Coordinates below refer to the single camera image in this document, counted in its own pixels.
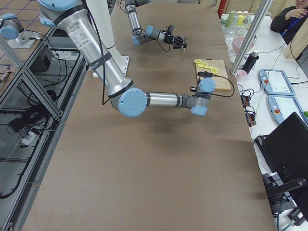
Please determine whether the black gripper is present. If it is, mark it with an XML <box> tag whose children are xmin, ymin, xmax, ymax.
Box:
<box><xmin>164</xmin><ymin>25</ymin><xmax>182</xmax><ymax>49</ymax></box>

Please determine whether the steel jigger measuring cup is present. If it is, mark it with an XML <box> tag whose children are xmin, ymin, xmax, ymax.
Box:
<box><xmin>180</xmin><ymin>36</ymin><xmax>188</xmax><ymax>52</ymax></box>

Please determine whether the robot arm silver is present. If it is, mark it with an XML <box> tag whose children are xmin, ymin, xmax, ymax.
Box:
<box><xmin>39</xmin><ymin>0</ymin><xmax>216</xmax><ymax>117</ymax></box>
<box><xmin>125</xmin><ymin>0</ymin><xmax>187</xmax><ymax>52</ymax></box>

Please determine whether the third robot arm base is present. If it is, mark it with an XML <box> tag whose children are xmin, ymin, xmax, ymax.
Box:
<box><xmin>0</xmin><ymin>13</ymin><xmax>38</xmax><ymax>49</ymax></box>

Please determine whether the yellow cup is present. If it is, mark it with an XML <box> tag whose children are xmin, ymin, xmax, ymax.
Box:
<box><xmin>237</xmin><ymin>15</ymin><xmax>244</xmax><ymax>26</ymax></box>

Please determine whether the pink cup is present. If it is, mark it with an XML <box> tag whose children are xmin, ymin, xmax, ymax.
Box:
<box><xmin>235</xmin><ymin>69</ymin><xmax>247</xmax><ymax>82</ymax></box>

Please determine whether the yellow plastic knife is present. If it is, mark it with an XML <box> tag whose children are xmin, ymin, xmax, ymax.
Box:
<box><xmin>197</xmin><ymin>64</ymin><xmax>216</xmax><ymax>70</ymax></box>

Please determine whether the lemon slice front large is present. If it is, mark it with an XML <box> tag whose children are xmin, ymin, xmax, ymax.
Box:
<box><xmin>210</xmin><ymin>68</ymin><xmax>218</xmax><ymax>74</ymax></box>

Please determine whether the green bottle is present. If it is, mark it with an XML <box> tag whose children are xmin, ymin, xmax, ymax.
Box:
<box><xmin>225</xmin><ymin>10</ymin><xmax>236</xmax><ymax>28</ymax></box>

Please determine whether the bamboo cutting board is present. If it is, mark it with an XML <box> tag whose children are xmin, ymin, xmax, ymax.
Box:
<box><xmin>195</xmin><ymin>59</ymin><xmax>231</xmax><ymax>90</ymax></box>

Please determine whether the pink bowl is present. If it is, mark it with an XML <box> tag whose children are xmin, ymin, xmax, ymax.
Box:
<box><xmin>232</xmin><ymin>37</ymin><xmax>254</xmax><ymax>53</ymax></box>

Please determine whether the black thermos bottle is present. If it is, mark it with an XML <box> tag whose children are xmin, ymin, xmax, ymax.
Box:
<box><xmin>242</xmin><ymin>50</ymin><xmax>259</xmax><ymax>74</ymax></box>

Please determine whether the upper teach pendant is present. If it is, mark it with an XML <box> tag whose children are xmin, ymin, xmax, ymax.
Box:
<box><xmin>258</xmin><ymin>69</ymin><xmax>295</xmax><ymax>96</ymax></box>

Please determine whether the teach pendant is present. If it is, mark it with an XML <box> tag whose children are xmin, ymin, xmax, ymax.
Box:
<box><xmin>258</xmin><ymin>69</ymin><xmax>295</xmax><ymax>96</ymax></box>
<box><xmin>267</xmin><ymin>95</ymin><xmax>308</xmax><ymax>125</ymax></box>

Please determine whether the person in black jacket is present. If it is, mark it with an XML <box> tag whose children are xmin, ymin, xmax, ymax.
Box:
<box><xmin>270</xmin><ymin>0</ymin><xmax>308</xmax><ymax>45</ymax></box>

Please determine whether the lower teach pendant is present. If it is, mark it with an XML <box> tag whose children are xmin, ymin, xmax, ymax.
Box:
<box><xmin>267</xmin><ymin>95</ymin><xmax>308</xmax><ymax>125</ymax></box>

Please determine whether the black laptop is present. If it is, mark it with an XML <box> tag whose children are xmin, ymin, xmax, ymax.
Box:
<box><xmin>255</xmin><ymin>112</ymin><xmax>308</xmax><ymax>219</ymax></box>

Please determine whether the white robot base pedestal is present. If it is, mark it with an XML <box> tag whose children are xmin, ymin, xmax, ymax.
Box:
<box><xmin>86</xmin><ymin>0</ymin><xmax>129</xmax><ymax>76</ymax></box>

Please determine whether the aluminium frame post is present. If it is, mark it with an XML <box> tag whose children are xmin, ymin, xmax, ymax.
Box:
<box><xmin>230</xmin><ymin>0</ymin><xmax>273</xmax><ymax>76</ymax></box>

